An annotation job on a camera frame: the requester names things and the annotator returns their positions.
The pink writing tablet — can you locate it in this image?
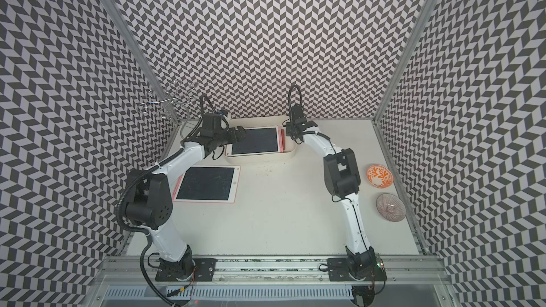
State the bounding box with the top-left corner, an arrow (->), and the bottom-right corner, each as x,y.
172,166 -> 240,204
226,126 -> 284,157

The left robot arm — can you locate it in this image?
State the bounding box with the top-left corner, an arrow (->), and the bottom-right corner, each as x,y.
115,95 -> 246,306

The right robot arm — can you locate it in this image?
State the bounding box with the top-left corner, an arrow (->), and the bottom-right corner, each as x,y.
284,84 -> 384,297

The white plastic storage box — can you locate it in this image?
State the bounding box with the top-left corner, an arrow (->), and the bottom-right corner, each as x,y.
224,115 -> 297,165

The orange patterned bowl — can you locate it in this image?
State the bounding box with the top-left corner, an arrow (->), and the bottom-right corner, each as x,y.
366,164 -> 394,188

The chrome wire stand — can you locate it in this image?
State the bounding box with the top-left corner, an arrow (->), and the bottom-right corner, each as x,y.
136,82 -> 198,125

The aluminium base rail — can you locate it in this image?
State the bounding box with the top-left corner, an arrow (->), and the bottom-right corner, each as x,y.
91,254 -> 453,307

